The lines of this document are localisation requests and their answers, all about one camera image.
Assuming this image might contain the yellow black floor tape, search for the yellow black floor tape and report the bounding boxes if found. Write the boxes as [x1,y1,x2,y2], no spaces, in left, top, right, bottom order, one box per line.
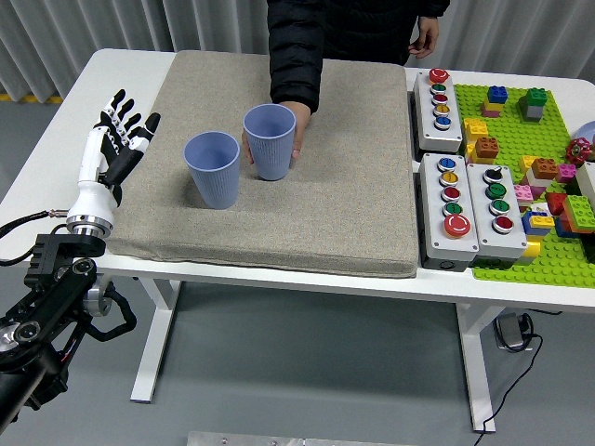
[0,91,64,105]

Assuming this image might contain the white box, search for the white box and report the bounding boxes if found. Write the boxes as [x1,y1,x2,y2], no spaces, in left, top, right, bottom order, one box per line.
[575,161,595,210]

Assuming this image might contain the person's right hand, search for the person's right hand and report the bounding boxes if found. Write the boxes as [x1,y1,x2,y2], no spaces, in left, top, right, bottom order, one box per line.
[241,100,311,164]

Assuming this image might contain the person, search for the person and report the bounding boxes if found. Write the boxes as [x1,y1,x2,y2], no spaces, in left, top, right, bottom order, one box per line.
[267,0,451,67]

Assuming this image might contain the red valve handwheel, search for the red valve handwheel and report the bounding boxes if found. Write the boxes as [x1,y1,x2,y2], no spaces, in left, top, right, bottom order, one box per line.
[565,138,592,165]

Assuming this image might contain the grey five-button control box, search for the grey five-button control box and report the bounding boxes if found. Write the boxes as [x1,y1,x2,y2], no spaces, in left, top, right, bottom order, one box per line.
[412,68,465,154]
[417,151,481,271]

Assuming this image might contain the white table leg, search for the white table leg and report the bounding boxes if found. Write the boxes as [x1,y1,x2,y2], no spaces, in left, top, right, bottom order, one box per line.
[129,278,183,404]
[455,301,508,433]

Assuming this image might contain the person's left hand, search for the person's left hand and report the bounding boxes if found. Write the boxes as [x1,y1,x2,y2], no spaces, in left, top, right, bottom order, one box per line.
[407,17,441,59]

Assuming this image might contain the grey box with selector switch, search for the grey box with selector switch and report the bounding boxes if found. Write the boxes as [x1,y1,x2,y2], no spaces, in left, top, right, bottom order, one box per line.
[464,162,529,267]

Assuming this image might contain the green studded baseplate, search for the green studded baseplate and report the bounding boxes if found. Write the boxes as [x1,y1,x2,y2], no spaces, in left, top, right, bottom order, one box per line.
[453,82,595,290]

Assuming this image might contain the grey power adapter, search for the grey power adapter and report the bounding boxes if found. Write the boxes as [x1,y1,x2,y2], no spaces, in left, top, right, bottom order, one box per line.
[493,311,530,351]

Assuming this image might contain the white toy brick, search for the white toy brick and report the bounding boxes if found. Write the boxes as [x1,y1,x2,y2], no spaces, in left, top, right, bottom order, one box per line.
[523,170,555,190]

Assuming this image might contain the blue ribbed plastic cup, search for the blue ribbed plastic cup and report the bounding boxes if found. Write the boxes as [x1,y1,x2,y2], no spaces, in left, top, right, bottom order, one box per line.
[243,103,298,182]
[182,130,242,210]

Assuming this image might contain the black power cable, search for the black power cable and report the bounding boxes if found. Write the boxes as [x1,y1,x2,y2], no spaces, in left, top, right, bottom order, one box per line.
[478,313,544,436]

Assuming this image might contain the red toy brick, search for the red toy brick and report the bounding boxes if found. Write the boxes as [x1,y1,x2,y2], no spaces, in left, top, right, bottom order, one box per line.
[544,191,569,216]

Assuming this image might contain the orange toy brick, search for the orange toy brick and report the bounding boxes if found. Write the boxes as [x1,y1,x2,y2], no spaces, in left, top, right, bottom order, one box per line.
[531,157,560,182]
[473,136,501,164]

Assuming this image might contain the large green toy brick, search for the large green toy brick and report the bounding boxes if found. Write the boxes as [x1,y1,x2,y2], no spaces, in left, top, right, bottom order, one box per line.
[562,194,595,235]

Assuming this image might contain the blue and yellow toy brick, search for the blue and yellow toy brick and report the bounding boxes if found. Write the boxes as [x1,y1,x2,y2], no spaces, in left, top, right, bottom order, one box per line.
[520,211,558,239]

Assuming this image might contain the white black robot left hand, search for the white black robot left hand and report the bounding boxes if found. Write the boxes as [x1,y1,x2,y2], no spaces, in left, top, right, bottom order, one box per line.
[66,88,162,220]

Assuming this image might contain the grey-brown cushion mat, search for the grey-brown cushion mat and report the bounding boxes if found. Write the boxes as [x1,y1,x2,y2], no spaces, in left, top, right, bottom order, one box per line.
[105,49,418,279]

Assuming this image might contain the white pleated curtain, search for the white pleated curtain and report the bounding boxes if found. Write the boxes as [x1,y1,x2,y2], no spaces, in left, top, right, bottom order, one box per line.
[0,0,595,105]

